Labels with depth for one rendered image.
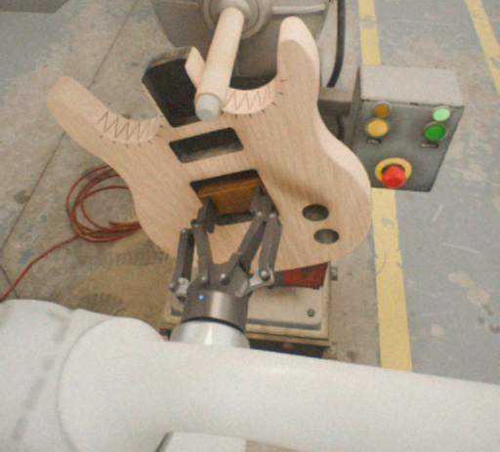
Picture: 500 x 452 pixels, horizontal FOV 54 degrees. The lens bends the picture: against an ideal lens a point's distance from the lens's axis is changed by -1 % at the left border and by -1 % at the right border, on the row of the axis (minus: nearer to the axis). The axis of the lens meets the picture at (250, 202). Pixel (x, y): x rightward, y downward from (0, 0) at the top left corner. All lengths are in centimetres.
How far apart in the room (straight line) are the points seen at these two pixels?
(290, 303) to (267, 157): 89
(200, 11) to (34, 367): 51
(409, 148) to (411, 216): 130
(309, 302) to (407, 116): 82
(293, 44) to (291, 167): 18
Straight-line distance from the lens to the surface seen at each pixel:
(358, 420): 31
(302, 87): 55
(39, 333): 38
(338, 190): 66
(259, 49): 75
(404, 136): 83
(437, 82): 85
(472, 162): 246
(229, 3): 68
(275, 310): 147
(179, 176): 67
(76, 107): 65
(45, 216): 221
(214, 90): 53
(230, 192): 68
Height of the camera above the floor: 158
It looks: 49 degrees down
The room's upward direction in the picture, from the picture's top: straight up
